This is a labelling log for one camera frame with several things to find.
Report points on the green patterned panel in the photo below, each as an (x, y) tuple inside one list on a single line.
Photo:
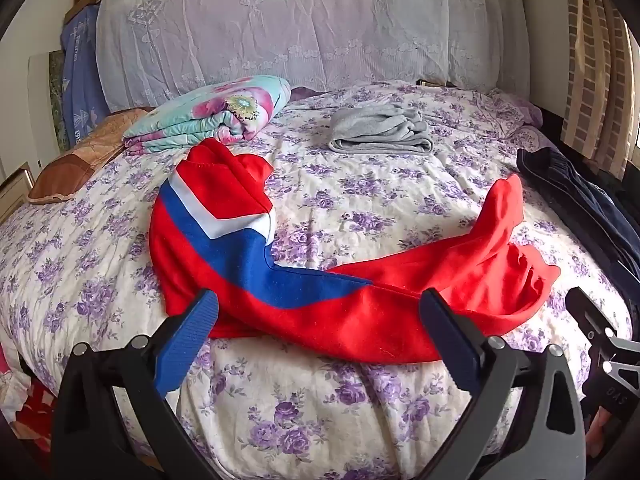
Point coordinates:
[(56, 100)]

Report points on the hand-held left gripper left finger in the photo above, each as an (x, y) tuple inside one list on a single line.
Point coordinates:
[(192, 327)]

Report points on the person's right hand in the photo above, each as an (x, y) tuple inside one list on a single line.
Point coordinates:
[(596, 432)]

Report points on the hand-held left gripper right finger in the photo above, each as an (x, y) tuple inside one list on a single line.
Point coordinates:
[(445, 332)]

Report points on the purple floral pillow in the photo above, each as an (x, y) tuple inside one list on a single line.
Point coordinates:
[(510, 110)]

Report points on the beige striped curtain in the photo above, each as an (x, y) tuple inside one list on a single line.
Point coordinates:
[(597, 70)]

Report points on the brown pillow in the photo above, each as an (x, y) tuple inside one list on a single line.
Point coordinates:
[(80, 160)]

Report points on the dark navy garment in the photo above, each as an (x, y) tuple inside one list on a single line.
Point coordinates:
[(580, 195)]

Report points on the blue printed cloth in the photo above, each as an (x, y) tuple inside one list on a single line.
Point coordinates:
[(82, 80)]

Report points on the folded floral quilt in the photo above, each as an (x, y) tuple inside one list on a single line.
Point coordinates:
[(215, 110)]

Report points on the purple floral bed sheet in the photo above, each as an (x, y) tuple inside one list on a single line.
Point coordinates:
[(350, 195)]

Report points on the red cloth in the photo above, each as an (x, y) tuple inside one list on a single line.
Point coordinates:
[(30, 400)]

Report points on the white lace headboard cover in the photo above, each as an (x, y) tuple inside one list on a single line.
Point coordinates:
[(300, 25)]

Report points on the folded grey garment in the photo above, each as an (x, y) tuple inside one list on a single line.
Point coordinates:
[(380, 127)]

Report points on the wooden nightstand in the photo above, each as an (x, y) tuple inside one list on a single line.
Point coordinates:
[(15, 192)]

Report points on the red blue white sweater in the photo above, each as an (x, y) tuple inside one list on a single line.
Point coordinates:
[(350, 312)]

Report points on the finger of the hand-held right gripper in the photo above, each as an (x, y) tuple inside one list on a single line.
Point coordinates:
[(587, 317)]

